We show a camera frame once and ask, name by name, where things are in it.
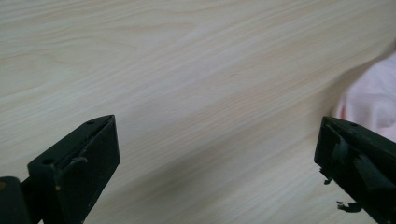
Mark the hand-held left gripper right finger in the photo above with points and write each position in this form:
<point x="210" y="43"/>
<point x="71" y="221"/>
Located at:
<point x="361" y="165"/>

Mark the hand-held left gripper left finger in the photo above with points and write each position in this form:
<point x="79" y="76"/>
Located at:
<point x="81" y="168"/>

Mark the pink cloth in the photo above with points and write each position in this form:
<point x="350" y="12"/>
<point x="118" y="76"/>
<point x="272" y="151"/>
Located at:
<point x="373" y="93"/>

